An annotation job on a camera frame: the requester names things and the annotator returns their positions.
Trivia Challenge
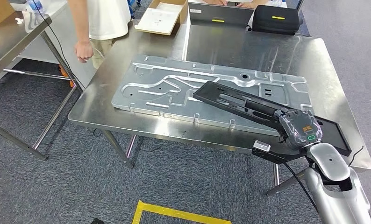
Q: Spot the blue metal shelf rack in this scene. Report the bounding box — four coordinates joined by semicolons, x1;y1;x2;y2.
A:
127;0;142;18

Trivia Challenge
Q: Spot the clear water bottle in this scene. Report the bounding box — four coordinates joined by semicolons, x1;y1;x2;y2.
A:
27;0;47;14

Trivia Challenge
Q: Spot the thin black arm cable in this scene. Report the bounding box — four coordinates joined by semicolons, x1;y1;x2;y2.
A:
348;145;365;168

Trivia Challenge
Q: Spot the black camera cable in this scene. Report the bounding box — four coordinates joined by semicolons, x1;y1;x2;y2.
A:
283;162;319;212

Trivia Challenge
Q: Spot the person's left hand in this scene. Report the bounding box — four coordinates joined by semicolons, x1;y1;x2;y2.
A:
236;0;267;8

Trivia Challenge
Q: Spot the person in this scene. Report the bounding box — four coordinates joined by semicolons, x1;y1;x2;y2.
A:
67;0;132;70

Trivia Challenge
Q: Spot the stamped grey metal panel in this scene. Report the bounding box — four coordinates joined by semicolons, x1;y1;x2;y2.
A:
111;55;313;137

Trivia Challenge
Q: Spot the black power cable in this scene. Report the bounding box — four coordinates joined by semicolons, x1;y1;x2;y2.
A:
30;0;81;90

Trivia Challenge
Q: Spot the yellow floor tape square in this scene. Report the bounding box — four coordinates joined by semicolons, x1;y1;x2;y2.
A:
132;200;233;224

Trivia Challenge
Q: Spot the steel table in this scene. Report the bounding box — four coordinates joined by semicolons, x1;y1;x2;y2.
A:
0;12;78;161

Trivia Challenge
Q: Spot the black zip case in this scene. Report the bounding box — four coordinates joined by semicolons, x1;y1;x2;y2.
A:
252;4;300;35

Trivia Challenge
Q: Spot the black plastic plate frame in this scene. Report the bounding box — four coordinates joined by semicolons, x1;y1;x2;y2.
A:
193;81;353;157

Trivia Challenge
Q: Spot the black camera bracket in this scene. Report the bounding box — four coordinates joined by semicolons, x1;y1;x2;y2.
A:
251;147;307;164

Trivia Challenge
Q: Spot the grey laptop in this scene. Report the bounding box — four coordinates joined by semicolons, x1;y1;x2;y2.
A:
188;2;254;28

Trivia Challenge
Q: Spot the open cardboard box white insert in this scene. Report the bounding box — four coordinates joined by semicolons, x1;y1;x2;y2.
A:
134;0;189;35

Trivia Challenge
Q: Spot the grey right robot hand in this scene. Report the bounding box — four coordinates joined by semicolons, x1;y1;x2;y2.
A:
273;109;323;151

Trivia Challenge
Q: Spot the white cabinet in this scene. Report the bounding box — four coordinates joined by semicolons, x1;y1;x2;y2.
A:
0;0;96;90

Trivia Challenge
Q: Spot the steel workbench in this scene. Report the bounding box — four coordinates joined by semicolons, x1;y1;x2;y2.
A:
68;18;371;197

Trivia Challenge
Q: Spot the orange object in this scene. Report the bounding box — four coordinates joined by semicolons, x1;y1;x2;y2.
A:
59;65;75;88

